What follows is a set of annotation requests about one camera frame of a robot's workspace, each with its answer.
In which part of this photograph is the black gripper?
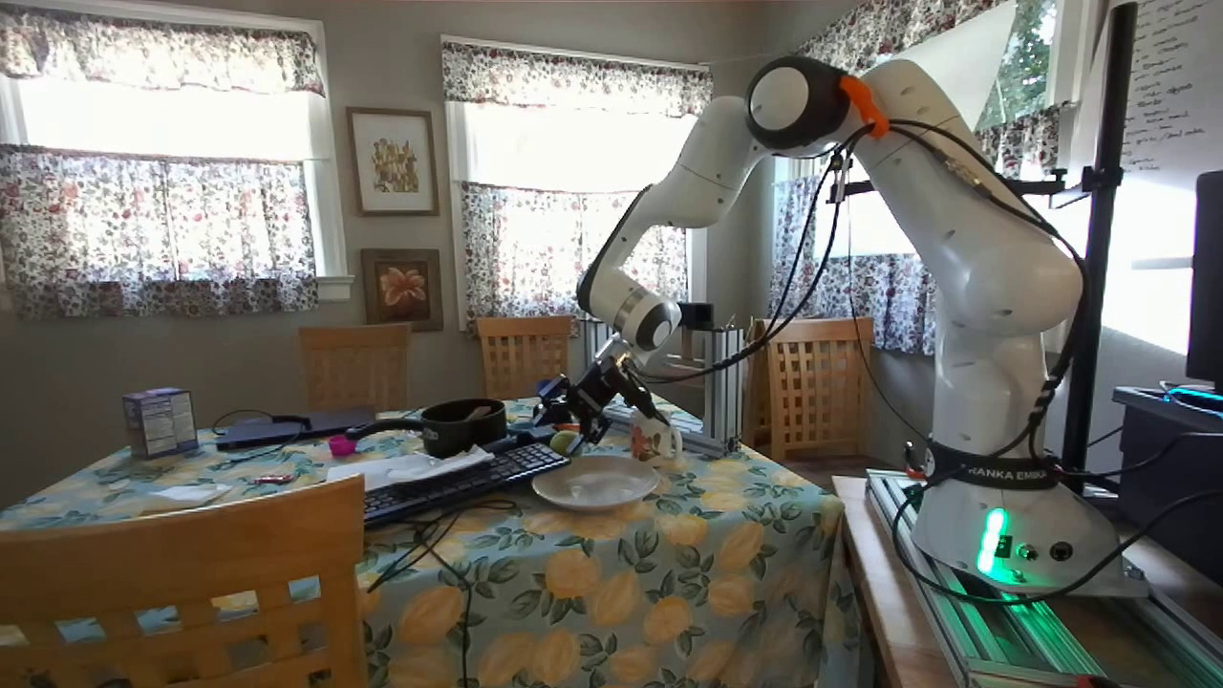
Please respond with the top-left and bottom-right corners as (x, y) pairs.
(535, 333), (673, 445)

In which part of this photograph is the metal robot base platform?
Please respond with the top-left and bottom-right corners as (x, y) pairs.
(864, 465), (1223, 688)

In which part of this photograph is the black computer monitor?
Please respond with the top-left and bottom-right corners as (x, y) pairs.
(1182, 167), (1223, 394)

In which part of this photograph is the cream floral mug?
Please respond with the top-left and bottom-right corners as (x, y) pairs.
(625, 417), (687, 472)

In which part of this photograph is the white round plate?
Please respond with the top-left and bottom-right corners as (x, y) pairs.
(528, 456), (666, 516)

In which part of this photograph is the wooden lattice-back chair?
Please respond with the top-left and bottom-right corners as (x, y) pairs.
(743, 315), (881, 465)
(0, 473), (375, 688)
(299, 323), (417, 414)
(475, 315), (580, 402)

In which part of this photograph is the black bowl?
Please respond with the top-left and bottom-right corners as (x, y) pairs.
(350, 394), (512, 460)

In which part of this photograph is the floral cafe curtain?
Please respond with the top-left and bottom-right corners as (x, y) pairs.
(768, 103), (1075, 362)
(458, 179), (700, 330)
(0, 147), (319, 323)

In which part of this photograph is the lemon print tablecloth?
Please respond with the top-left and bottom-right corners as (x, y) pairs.
(0, 394), (881, 688)

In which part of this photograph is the white paper sheet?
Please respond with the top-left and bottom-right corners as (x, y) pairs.
(319, 445), (495, 495)

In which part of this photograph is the brown framed flower picture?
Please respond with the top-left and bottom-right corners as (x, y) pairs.
(355, 245), (445, 337)

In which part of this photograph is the white framed flower picture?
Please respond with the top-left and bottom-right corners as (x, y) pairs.
(343, 103), (444, 222)

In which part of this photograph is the floral window valance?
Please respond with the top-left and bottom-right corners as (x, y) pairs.
(0, 7), (327, 101)
(439, 42), (715, 123)
(802, 0), (1022, 75)

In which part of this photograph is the black closed laptop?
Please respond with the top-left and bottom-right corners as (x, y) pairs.
(208, 404), (382, 456)

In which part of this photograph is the small white carton box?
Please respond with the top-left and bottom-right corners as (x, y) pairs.
(118, 384), (203, 460)

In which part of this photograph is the black pole stand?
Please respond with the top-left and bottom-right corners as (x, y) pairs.
(833, 0), (1143, 495)

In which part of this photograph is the black desk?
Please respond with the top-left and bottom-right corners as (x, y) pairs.
(1107, 380), (1223, 588)

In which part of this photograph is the white sheet with writing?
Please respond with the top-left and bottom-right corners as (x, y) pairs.
(1121, 0), (1223, 184)

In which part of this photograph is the thin black keyboard cable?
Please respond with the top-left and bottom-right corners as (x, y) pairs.
(363, 500), (478, 688)

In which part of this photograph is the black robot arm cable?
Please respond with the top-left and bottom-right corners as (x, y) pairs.
(643, 119), (857, 388)

